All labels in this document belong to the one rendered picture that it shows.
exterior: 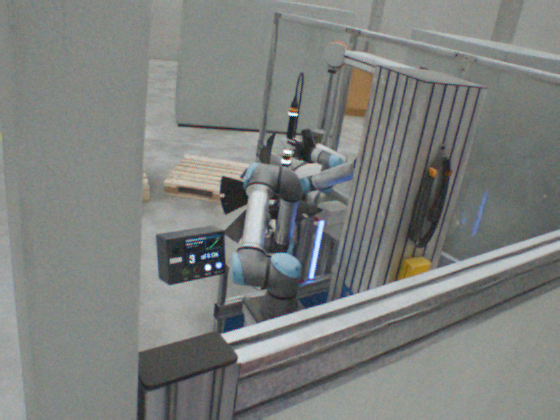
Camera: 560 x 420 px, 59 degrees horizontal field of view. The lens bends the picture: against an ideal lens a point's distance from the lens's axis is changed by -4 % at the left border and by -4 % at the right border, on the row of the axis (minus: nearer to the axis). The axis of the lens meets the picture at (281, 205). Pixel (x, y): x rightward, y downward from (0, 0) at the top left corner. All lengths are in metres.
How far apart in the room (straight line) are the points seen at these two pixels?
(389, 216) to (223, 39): 6.59
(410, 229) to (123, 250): 1.46
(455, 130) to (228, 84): 6.67
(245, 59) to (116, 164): 7.86
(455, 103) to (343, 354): 1.26
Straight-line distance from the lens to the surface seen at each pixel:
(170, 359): 0.31
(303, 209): 2.62
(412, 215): 1.65
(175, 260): 2.06
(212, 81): 8.06
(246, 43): 8.03
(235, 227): 2.76
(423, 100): 1.49
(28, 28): 0.19
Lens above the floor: 2.20
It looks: 23 degrees down
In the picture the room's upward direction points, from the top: 9 degrees clockwise
